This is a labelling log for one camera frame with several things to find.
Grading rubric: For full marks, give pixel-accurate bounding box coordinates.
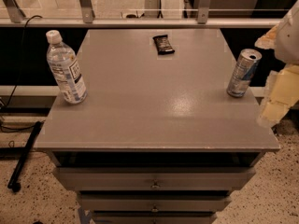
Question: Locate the black cable on floor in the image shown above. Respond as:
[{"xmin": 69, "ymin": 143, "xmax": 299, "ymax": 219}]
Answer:
[{"xmin": 0, "ymin": 14, "xmax": 44, "ymax": 133}]

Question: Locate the grey drawer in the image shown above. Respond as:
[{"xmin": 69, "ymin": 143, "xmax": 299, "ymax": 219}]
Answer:
[
  {"xmin": 93, "ymin": 213, "xmax": 217, "ymax": 224},
  {"xmin": 53, "ymin": 167, "xmax": 255, "ymax": 191},
  {"xmin": 78, "ymin": 193, "xmax": 232, "ymax": 212}
]

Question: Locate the grey drawer cabinet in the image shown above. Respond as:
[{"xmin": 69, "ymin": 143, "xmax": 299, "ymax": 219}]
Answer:
[{"xmin": 33, "ymin": 27, "xmax": 281, "ymax": 224}]

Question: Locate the clear plastic water bottle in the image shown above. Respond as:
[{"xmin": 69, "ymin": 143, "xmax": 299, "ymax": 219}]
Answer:
[{"xmin": 46, "ymin": 30, "xmax": 87, "ymax": 104}]

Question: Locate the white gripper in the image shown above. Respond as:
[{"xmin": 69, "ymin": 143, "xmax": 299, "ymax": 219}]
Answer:
[{"xmin": 254, "ymin": 0, "xmax": 299, "ymax": 128}]

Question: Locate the dark rxbar chocolate wrapper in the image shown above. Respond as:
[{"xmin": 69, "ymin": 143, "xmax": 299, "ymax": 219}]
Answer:
[{"xmin": 152, "ymin": 35, "xmax": 175, "ymax": 55}]

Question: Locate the middle grey drawer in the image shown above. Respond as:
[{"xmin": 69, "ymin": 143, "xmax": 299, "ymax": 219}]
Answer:
[{"xmin": 78, "ymin": 193, "xmax": 232, "ymax": 212}]

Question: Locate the top grey drawer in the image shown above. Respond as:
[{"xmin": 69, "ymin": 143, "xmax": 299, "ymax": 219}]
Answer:
[{"xmin": 53, "ymin": 167, "xmax": 255, "ymax": 191}]

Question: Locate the bottom grey drawer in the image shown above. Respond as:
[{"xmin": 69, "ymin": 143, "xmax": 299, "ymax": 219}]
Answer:
[{"xmin": 93, "ymin": 213, "xmax": 217, "ymax": 224}]

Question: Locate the metal railing frame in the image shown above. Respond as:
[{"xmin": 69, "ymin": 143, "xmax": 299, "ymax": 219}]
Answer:
[{"xmin": 0, "ymin": 0, "xmax": 298, "ymax": 28}]

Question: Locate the black rod on floor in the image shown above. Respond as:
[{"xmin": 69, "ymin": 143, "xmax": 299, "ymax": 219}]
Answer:
[{"xmin": 7, "ymin": 121, "xmax": 43, "ymax": 193}]

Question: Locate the silver blue redbull can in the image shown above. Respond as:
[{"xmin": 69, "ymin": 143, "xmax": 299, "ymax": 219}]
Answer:
[{"xmin": 226, "ymin": 49, "xmax": 262, "ymax": 97}]

